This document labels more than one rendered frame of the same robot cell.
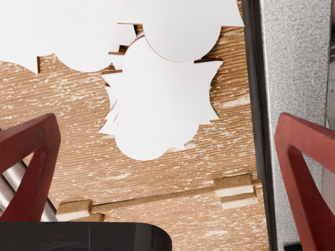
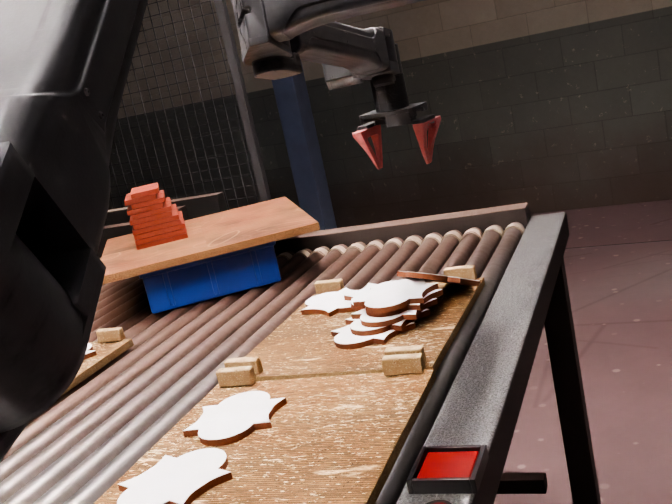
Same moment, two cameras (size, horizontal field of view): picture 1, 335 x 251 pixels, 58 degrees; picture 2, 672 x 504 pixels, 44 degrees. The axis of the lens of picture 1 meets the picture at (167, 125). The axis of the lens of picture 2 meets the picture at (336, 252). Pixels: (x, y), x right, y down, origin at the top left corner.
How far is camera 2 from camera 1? 1.50 m
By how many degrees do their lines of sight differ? 105
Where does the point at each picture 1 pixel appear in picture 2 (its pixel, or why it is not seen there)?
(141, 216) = (288, 386)
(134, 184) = (315, 364)
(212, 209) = (366, 385)
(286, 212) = (450, 417)
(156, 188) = (331, 367)
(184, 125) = (397, 299)
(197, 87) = (419, 289)
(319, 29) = (521, 319)
